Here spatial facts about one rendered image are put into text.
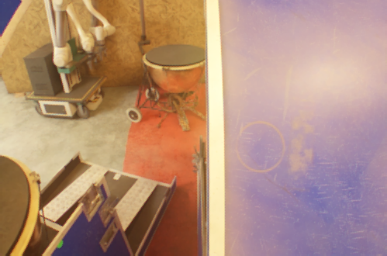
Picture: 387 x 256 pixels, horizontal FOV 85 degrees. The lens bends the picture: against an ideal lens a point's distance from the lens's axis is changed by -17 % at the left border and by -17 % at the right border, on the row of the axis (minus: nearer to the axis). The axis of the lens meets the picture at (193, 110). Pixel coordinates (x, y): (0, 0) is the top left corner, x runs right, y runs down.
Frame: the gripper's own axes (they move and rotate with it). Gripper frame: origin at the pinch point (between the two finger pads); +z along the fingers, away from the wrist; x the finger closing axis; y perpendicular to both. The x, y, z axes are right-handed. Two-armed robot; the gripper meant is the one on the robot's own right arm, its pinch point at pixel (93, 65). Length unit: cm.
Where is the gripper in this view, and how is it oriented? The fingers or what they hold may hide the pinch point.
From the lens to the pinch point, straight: 301.7
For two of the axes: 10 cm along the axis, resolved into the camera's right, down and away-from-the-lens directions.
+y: -9.9, -0.6, 0.9
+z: 0.0, 8.4, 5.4
